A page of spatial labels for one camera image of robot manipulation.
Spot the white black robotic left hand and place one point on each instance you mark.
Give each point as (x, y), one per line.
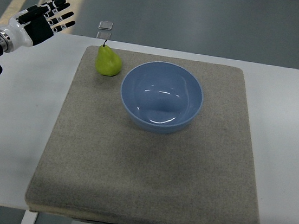
(38, 23)

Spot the green pear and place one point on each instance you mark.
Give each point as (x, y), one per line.
(107, 62)

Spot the blue ceramic bowl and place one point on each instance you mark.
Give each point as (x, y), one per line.
(161, 97)

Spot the upper metal floor plate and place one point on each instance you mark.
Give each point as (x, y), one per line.
(105, 25)

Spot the grey felt mat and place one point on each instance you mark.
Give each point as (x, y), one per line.
(99, 166)

